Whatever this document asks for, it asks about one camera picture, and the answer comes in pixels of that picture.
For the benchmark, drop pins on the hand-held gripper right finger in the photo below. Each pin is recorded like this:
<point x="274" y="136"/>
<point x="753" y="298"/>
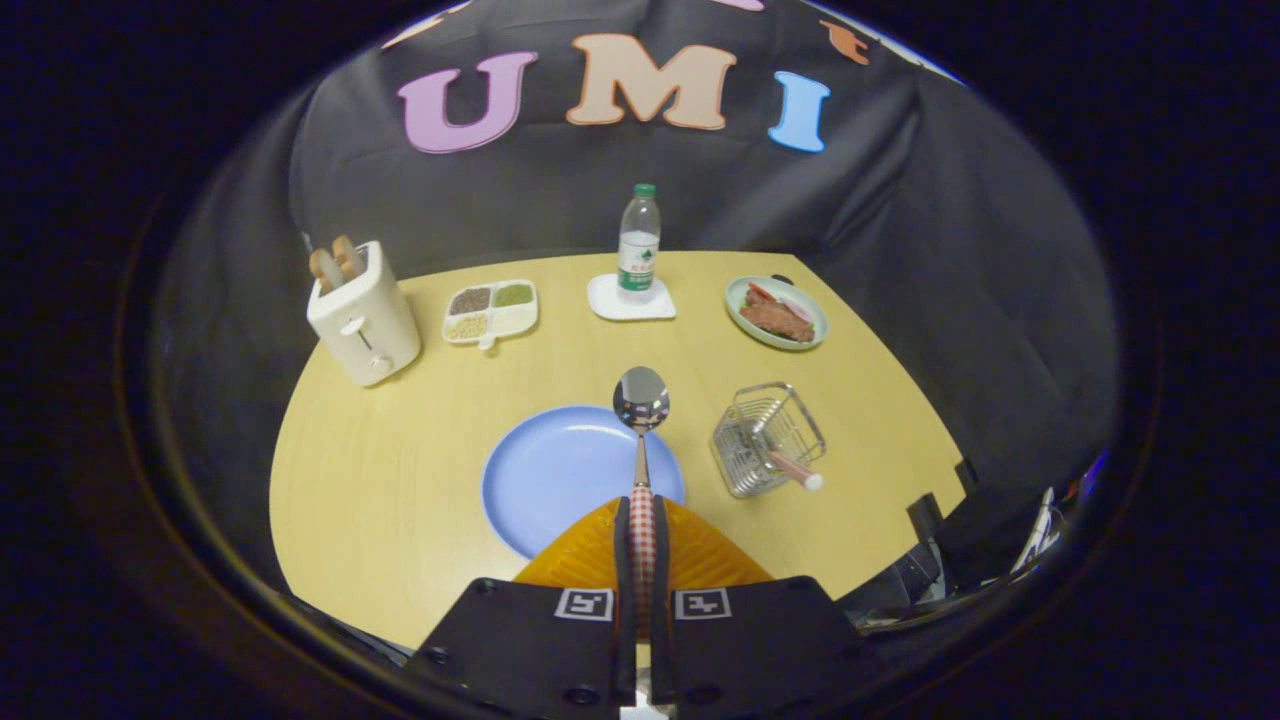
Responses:
<point x="760" y="640"/>

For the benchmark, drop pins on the black backdrop cloth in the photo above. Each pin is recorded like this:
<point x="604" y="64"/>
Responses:
<point x="900" y="200"/>

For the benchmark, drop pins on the cream toaster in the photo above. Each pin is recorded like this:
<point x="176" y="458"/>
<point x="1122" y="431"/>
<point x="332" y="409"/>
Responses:
<point x="375" y="330"/>

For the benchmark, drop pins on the brown meat slices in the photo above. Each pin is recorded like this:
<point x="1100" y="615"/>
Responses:
<point x="775" y="320"/>

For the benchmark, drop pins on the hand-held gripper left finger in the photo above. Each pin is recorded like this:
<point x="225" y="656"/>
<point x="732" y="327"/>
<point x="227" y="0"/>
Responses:
<point x="530" y="640"/>

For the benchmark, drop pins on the blue plate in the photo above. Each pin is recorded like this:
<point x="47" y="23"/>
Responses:
<point x="550" y="470"/>

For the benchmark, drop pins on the pile of white papers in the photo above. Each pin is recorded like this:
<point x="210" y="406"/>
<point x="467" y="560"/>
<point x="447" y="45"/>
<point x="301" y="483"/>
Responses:
<point x="1042" y="530"/>

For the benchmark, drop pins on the pale green plate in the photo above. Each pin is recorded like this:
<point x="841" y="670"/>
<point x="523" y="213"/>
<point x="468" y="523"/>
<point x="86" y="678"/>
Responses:
<point x="738" y="315"/>

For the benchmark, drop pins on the white divided grain tray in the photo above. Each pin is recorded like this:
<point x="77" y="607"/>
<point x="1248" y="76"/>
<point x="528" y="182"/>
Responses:
<point x="515" y="320"/>

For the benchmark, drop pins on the white square coaster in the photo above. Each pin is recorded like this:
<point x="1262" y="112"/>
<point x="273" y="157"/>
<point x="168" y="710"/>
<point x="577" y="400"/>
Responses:
<point x="604" y="305"/>

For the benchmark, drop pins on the pink ham slice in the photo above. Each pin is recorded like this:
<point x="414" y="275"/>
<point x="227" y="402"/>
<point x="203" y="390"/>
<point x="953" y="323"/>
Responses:
<point x="798" y="308"/>

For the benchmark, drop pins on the clear water bottle green cap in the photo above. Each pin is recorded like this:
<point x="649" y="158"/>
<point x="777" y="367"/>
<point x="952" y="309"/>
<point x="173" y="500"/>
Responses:
<point x="638" y="255"/>

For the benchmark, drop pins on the orange carrot stick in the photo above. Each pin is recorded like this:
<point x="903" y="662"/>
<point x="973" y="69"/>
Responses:
<point x="760" y="292"/>

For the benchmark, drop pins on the black table clamp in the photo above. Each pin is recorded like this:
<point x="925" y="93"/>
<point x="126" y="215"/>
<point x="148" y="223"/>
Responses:
<point x="967" y="475"/>
<point x="924" y="518"/>

